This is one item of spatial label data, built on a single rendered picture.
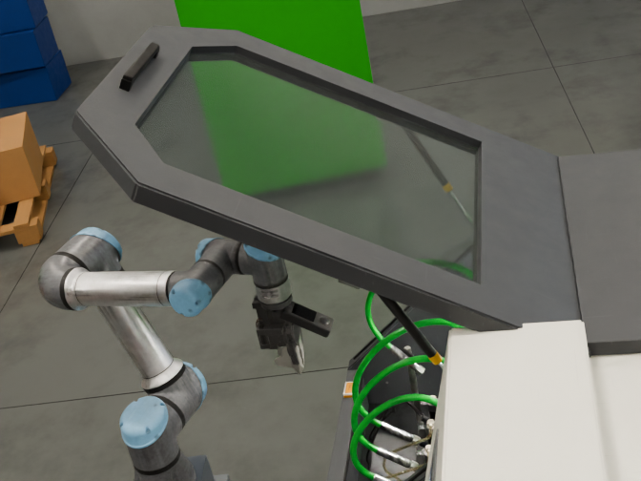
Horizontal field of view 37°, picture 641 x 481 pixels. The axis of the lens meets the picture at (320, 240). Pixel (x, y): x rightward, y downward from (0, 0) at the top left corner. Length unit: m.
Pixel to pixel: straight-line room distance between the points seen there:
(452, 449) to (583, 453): 0.18
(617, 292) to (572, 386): 0.33
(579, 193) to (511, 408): 0.75
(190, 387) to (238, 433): 1.57
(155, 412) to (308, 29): 3.25
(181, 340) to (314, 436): 1.03
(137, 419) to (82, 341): 2.54
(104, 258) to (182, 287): 0.38
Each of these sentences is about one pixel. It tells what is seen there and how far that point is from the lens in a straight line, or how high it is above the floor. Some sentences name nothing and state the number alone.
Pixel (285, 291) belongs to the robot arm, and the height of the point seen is 1.43.
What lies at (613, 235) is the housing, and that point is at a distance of 1.95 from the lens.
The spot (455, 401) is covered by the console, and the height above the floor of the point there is 1.55.
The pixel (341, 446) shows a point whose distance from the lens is 2.36.
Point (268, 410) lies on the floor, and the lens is 4.03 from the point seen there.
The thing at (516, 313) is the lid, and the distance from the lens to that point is 1.65.
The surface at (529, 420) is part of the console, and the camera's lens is 1.45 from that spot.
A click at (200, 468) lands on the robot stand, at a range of 2.49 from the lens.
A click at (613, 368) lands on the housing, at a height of 1.47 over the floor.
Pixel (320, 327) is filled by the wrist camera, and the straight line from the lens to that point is 2.08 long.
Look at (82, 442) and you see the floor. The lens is 4.22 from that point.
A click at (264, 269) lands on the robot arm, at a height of 1.50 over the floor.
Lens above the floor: 2.51
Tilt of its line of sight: 30 degrees down
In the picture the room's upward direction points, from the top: 12 degrees counter-clockwise
